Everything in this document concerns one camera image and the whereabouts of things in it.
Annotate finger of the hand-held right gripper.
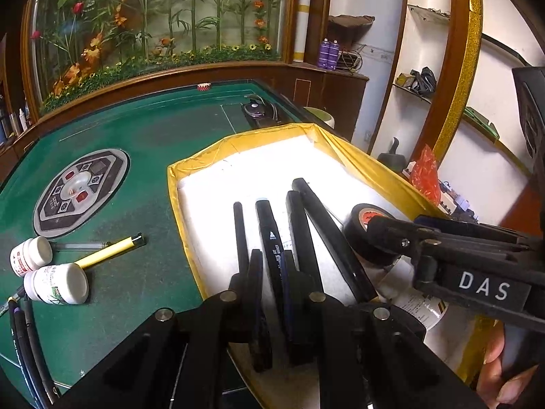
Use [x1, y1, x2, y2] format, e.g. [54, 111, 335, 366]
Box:
[365, 214, 449, 266]
[414, 214, 534, 261]

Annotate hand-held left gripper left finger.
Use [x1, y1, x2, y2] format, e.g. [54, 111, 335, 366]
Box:
[51, 249, 274, 409]

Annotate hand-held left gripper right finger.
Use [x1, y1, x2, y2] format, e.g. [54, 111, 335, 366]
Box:
[281, 249, 486, 409]

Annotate black tape roll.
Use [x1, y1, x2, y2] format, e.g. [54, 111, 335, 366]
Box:
[343, 203, 416, 269]

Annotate white bottle with text label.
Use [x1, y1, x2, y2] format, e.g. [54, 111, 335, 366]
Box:
[375, 260, 448, 331]

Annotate black marker purple ends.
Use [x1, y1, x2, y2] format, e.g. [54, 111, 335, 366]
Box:
[254, 197, 287, 307]

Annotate white tray yellow tape rim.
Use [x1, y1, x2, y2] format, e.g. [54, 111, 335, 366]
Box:
[167, 123, 507, 409]

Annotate yellow pen black tip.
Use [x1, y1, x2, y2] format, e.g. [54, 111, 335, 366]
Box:
[79, 233, 147, 270]

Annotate small white jar green label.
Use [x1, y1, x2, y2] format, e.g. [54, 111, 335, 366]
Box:
[23, 263, 89, 306]

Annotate slim dark pen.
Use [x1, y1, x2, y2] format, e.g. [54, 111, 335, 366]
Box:
[23, 302, 59, 401]

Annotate person's right hand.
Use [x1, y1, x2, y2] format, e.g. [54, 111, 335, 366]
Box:
[476, 326, 541, 409]

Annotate small cluttered gadgets pile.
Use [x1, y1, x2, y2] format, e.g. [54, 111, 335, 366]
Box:
[438, 181, 475, 222]

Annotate red plastic bag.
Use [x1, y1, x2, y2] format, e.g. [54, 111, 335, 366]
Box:
[410, 144, 441, 206]

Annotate green tray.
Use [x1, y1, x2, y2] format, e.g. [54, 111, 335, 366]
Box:
[462, 106, 501, 142]

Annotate white round bin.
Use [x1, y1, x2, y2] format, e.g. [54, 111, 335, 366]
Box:
[304, 106, 338, 131]

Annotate curved wooden counter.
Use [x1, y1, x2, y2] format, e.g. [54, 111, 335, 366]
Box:
[0, 60, 370, 180]

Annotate black crumpled bag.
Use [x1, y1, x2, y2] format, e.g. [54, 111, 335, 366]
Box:
[409, 67, 437, 94]

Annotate clear syringe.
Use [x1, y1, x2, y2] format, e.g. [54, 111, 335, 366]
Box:
[48, 241, 113, 252]

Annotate grey mahjong table control panel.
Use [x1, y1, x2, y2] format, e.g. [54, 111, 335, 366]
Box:
[33, 148, 130, 239]

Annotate white yellow striped pillar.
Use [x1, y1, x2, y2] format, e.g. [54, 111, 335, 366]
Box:
[293, 0, 316, 64]

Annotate small white jar red label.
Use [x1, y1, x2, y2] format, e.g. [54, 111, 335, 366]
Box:
[9, 236, 54, 277]

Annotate artificial flower bamboo display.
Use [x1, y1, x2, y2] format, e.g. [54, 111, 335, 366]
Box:
[23, 0, 294, 116]

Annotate small glass wall shelf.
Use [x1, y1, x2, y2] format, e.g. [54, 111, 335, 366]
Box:
[392, 81, 433, 104]
[406, 3, 452, 23]

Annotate black wire rack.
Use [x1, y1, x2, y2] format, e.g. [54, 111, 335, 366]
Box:
[338, 49, 363, 73]

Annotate wooden arch frame gold trim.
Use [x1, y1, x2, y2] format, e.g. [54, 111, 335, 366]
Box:
[426, 0, 484, 154]

